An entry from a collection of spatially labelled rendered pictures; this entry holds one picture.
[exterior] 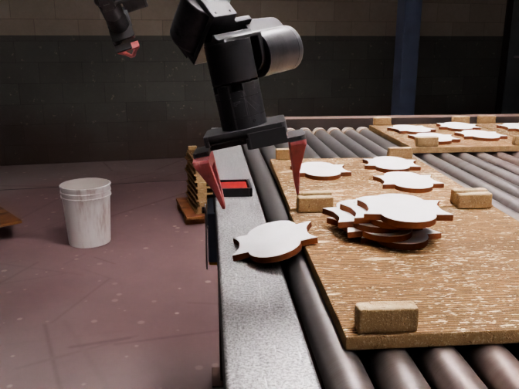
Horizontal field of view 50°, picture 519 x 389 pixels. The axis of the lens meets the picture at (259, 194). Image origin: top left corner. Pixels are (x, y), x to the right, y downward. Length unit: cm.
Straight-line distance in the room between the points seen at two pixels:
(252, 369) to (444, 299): 23
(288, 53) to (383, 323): 35
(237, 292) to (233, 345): 12
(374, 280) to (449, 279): 9
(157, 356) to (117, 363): 15
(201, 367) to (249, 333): 167
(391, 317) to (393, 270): 16
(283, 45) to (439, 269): 34
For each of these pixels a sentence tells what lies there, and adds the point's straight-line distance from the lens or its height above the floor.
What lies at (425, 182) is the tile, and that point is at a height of 95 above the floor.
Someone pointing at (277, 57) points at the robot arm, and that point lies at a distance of 72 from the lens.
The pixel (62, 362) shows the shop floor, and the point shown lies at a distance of 240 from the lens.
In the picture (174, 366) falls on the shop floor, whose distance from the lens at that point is 228.
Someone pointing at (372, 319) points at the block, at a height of 95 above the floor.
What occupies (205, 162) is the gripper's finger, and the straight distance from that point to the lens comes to 69.
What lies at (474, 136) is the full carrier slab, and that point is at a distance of 170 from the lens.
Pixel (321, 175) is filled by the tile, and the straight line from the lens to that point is 113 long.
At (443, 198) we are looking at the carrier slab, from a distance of 105.
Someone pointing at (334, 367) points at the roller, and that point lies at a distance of 55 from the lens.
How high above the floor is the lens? 121
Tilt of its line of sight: 15 degrees down
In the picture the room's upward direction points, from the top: straight up
